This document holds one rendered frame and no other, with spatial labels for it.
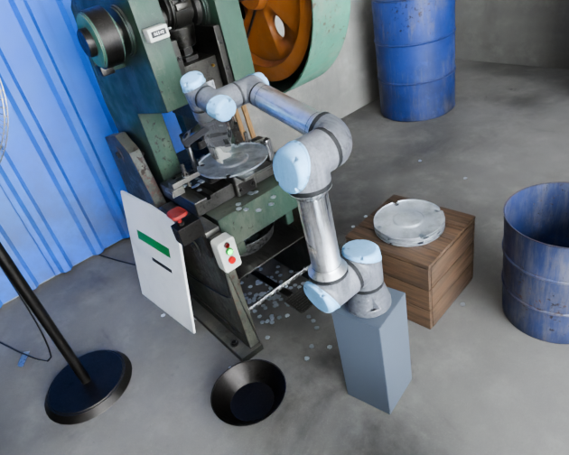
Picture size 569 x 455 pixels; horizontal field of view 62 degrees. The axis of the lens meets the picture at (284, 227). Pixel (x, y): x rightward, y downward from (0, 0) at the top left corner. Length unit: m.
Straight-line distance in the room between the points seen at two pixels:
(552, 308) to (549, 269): 0.19
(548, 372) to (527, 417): 0.22
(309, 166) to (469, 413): 1.12
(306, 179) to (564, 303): 1.16
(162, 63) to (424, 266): 1.19
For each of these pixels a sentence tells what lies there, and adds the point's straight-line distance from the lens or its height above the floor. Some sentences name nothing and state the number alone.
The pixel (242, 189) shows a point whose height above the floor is 0.68.
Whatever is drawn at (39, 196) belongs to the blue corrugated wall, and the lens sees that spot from 3.00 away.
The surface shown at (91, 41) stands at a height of 1.34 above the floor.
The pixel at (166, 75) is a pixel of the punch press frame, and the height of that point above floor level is 1.18.
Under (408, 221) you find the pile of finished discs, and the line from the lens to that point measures 2.05.
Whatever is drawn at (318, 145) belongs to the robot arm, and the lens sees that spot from 1.17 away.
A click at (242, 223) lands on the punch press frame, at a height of 0.58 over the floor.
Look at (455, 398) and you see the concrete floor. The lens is 1.93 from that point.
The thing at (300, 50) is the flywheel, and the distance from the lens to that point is 1.88.
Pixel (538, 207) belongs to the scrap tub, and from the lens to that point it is 2.18.
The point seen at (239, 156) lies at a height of 0.79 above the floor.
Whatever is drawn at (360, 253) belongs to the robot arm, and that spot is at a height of 0.68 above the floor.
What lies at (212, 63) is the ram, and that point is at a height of 1.14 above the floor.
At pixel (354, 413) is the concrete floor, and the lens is 1.90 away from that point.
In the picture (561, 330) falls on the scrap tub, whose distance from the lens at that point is 2.09.
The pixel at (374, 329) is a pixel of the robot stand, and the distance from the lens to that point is 1.55.
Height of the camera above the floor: 1.57
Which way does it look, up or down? 34 degrees down
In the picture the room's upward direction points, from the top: 14 degrees counter-clockwise
